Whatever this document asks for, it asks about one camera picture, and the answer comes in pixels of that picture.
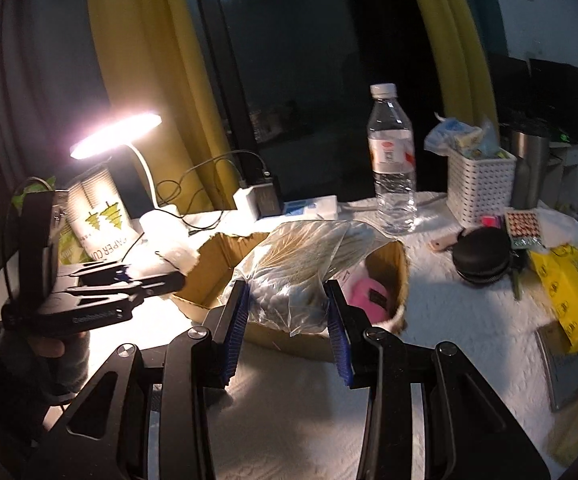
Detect clear bag of sticks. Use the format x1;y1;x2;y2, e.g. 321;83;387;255
219;220;388;337

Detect white fluffy towel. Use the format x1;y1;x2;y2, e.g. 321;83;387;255
374;304;407;335

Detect person's left hand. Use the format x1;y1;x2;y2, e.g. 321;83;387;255
26;332;89;359

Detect white desk lamp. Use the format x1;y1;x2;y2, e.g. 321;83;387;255
70;110;188;258

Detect paper cups package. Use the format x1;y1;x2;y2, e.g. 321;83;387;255
66;166;138;260

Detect brown cardboard box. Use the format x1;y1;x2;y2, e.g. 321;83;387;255
173;222;408;362

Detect grey smartphone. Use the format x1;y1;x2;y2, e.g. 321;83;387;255
536;321;578;413

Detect white charger plug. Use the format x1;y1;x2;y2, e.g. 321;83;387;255
233;186;260;222

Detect white table cloth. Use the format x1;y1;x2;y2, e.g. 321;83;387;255
42;192;578;480

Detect pink plush item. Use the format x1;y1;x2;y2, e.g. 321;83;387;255
347;278;389;324

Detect yellow plastic bag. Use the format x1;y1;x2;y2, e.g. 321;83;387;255
529;244;578;353

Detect black round zip case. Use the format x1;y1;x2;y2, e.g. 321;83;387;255
452;226;513;286

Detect white power strip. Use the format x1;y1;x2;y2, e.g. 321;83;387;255
283;195;338;220

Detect red dotted card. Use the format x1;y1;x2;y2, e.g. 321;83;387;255
504;209;543;250

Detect yellow curtain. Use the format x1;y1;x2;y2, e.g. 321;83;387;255
87;0;238;212

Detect white perforated basket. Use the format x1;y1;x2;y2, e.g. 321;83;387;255
446;151;517;228

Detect clear plastic water bottle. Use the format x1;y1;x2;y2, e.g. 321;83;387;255
367;84;417;234

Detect steel thermos cup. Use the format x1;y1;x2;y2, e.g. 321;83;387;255
510;131;550;209

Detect black monitor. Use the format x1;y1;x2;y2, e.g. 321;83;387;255
488;53;578;145

